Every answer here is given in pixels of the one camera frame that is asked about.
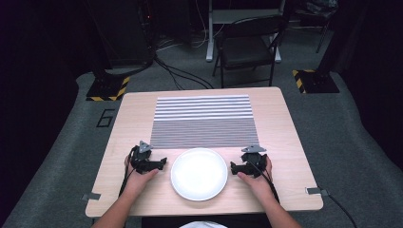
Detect white round plate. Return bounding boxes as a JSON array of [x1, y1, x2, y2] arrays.
[[170, 147, 229, 202]]

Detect black table cable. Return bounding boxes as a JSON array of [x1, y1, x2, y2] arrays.
[[319, 188, 358, 228]]

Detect white desk frame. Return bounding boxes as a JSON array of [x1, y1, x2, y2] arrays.
[[205, 0, 283, 64]]

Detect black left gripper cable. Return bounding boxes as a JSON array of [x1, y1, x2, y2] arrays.
[[118, 145, 141, 199]]

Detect dark chair with clutter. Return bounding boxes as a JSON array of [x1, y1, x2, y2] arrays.
[[293, 0, 339, 54]]

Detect yellow striped black stand base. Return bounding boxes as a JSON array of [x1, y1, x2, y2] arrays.
[[292, 68, 340, 95], [86, 75, 131, 103]]

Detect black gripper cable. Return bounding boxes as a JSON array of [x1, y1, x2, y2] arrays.
[[118, 145, 141, 199], [246, 160, 281, 204]]

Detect black equipment cabinet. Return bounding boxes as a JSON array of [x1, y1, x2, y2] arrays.
[[103, 0, 155, 68]]

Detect black folding chair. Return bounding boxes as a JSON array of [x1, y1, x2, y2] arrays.
[[211, 14, 288, 88]]

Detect black floor cables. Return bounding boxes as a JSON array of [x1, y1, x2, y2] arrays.
[[153, 53, 215, 91]]

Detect person's left hand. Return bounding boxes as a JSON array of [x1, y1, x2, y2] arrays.
[[123, 154, 160, 199]]

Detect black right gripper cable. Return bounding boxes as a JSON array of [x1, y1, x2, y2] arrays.
[[246, 160, 281, 204]]

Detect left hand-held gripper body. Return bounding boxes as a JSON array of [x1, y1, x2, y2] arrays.
[[130, 140, 156, 175]]

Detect grey striped placemat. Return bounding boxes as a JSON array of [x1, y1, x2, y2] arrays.
[[149, 94, 260, 150]]

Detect person's right hand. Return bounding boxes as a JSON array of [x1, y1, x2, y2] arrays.
[[237, 156, 274, 201]]

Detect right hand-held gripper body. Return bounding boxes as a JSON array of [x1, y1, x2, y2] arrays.
[[240, 144, 268, 177]]

